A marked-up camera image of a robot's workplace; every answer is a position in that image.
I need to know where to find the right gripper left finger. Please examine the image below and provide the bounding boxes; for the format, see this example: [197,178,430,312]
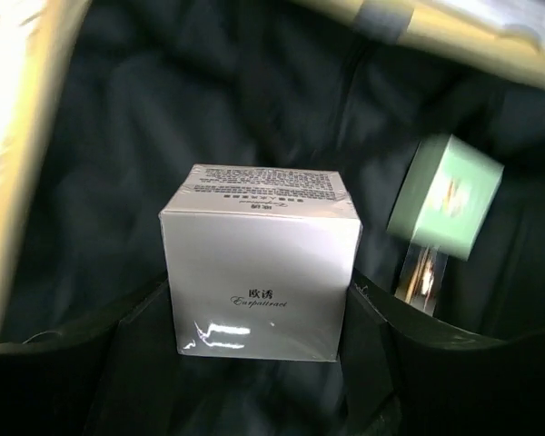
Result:
[0,276,177,435]

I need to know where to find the yellow suitcase black lining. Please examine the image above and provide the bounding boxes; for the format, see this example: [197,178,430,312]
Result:
[0,1,545,342]

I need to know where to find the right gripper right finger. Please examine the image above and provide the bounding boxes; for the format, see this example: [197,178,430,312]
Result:
[340,272,545,435]

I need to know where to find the white cosmetic box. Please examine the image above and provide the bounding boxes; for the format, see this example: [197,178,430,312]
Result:
[160,164,362,362]

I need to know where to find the green cosmetic box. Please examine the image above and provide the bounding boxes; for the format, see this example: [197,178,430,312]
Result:
[387,134,503,260]

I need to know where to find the clear gold pump bottle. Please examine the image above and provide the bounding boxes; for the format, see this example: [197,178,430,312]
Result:
[394,244,448,317]

